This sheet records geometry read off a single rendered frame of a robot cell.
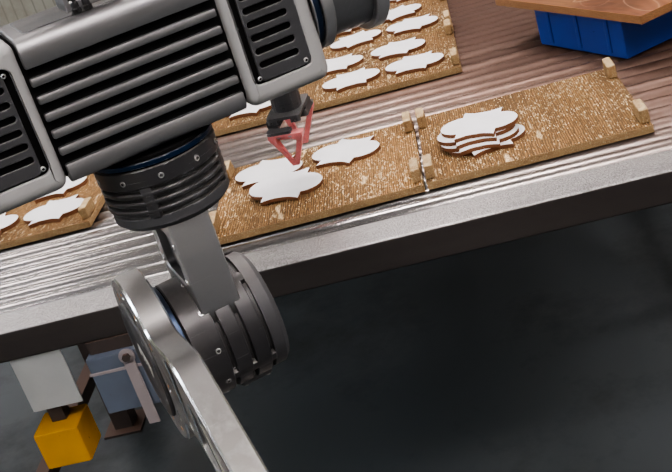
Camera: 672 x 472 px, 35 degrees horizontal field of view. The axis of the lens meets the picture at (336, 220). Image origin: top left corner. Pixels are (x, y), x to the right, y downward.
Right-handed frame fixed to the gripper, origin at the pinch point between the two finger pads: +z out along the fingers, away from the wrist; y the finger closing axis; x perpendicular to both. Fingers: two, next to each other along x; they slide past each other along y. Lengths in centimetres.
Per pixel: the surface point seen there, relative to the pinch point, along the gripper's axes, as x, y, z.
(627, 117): 61, -2, 5
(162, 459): -78, -44, 108
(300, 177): -2.0, -2.3, 6.9
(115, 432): -98, -60, 109
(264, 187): -9.1, -0.2, 6.8
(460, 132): 30.3, -3.0, 3.2
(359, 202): 11.7, 11.9, 7.0
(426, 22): 16, -95, 11
